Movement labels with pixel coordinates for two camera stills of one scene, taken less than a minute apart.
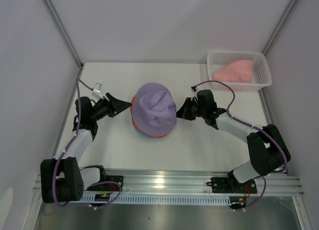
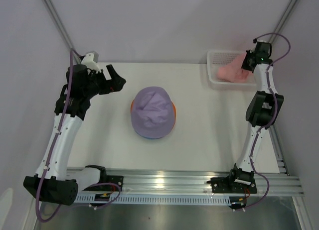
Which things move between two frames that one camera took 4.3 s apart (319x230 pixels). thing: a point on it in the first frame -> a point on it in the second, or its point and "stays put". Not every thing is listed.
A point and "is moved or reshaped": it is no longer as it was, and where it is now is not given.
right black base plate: [231, 184] stays put
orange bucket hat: [132, 115] -> [175, 111]
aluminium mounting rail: [185, 182] stays put
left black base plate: [113, 187] stays put
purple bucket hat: [154, 108] stays put
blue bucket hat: [146, 135] -> [151, 138]
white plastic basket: [245, 71] stays put
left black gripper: [119, 105] -> [117, 82]
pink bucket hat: [238, 71] is moved or reshaped
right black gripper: [183, 112] -> [244, 65]
